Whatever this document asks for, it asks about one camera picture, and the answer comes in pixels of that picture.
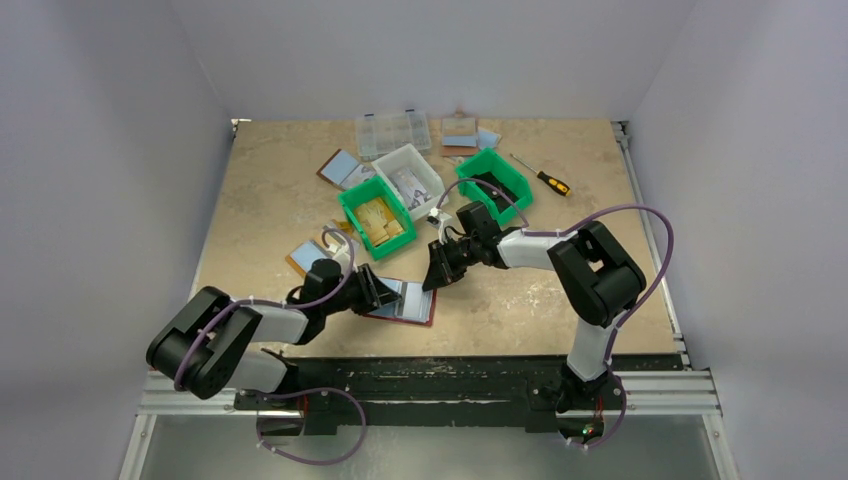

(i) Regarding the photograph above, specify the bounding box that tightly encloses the tan open card holder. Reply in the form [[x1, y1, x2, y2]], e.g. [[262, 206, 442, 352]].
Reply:
[[285, 220, 361, 277]]

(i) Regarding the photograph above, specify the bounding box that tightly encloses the black VIP card stack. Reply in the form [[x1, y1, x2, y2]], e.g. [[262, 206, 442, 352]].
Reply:
[[476, 172, 518, 212]]

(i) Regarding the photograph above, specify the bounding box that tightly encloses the aluminium frame rail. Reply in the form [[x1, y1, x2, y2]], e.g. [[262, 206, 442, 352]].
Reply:
[[556, 369, 722, 419]]

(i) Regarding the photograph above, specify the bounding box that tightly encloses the silver magnetic stripe card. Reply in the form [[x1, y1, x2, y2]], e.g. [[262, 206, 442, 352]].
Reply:
[[393, 281, 436, 324]]

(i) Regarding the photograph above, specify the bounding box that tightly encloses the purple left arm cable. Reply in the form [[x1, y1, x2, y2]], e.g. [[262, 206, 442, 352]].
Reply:
[[173, 227, 367, 468]]

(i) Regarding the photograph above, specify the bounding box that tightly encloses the green bin with black cards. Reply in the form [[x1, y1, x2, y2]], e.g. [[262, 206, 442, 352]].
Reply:
[[455, 148, 534, 226]]

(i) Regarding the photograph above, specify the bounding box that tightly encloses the yellow black screwdriver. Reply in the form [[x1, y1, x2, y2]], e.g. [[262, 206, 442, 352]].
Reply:
[[510, 153, 572, 197]]

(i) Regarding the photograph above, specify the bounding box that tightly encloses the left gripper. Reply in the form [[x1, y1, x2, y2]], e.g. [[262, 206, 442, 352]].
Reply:
[[321, 263, 400, 315]]

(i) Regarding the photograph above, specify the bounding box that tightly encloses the silver VIP card stack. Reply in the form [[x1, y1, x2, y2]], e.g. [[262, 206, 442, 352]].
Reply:
[[389, 167, 433, 211]]

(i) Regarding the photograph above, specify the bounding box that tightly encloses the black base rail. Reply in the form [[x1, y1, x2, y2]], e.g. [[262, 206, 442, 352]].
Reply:
[[165, 354, 684, 435]]

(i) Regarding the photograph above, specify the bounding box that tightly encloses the clear compartment organizer box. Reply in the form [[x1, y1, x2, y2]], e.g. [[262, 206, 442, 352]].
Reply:
[[354, 109, 432, 161]]

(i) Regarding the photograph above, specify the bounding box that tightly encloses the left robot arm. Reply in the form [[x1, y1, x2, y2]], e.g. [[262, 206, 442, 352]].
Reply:
[[145, 259, 402, 409]]

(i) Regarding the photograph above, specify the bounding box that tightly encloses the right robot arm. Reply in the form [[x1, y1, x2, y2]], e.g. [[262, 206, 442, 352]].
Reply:
[[422, 201, 647, 407]]

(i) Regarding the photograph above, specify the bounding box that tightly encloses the white plastic bin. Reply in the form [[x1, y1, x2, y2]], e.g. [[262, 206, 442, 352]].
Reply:
[[371, 144, 446, 222]]

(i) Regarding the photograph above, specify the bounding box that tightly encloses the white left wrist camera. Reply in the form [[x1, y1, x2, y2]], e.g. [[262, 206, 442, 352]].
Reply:
[[327, 242, 359, 268]]

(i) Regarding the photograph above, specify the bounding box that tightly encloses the red card holder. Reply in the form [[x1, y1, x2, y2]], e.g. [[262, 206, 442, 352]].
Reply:
[[365, 277, 437, 327]]

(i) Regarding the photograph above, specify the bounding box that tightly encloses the green bin with gold cards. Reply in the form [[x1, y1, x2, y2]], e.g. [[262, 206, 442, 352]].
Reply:
[[338, 176, 417, 260]]

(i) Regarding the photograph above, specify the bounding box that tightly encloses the brown open card holder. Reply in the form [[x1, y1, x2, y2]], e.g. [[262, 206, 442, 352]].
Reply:
[[316, 149, 376, 191]]

